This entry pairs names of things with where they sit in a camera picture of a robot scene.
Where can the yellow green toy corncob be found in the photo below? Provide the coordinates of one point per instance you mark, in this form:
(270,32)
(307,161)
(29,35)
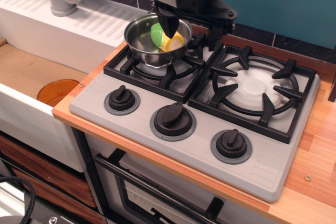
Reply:
(162,41)

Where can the black burner grate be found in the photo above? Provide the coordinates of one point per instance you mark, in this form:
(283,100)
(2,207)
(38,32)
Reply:
(176,81)
(260,93)

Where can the black stove knob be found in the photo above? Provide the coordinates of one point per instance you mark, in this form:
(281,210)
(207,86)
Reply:
(231,147)
(173,122)
(121,101)

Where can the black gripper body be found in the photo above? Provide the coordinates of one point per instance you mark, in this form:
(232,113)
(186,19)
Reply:
(201,12)

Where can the black left stove knob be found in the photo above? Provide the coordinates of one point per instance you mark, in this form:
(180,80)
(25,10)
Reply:
(121,101)

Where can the toy oven door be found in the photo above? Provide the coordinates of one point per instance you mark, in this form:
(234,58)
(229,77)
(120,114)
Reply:
(144,193)

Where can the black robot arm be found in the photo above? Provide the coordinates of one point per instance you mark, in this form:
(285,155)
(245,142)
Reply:
(215,15)

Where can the small steel pot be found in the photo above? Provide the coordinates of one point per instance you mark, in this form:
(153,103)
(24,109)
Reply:
(137,36)

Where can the black middle stove knob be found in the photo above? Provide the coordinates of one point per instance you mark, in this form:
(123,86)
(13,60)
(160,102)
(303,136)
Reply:
(173,122)

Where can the grey toy stove top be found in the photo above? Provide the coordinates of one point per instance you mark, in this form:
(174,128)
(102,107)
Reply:
(262,175)

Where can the white toy sink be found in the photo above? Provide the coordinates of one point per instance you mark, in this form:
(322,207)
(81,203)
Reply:
(38,48)

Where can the wooden drawer fronts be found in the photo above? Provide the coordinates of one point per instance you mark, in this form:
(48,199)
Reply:
(58,185)

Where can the black right burner grate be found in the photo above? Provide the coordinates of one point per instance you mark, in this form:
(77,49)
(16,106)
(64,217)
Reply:
(260,93)

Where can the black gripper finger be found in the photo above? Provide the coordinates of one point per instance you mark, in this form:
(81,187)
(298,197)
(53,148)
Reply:
(169,20)
(215,34)

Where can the black left burner grate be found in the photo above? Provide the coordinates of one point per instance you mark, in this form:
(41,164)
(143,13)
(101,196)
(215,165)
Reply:
(176,81)

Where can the orange plastic plate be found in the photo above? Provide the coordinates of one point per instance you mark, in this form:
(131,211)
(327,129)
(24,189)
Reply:
(52,93)

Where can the black right stove knob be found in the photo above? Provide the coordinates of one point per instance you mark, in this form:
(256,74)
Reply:
(231,147)

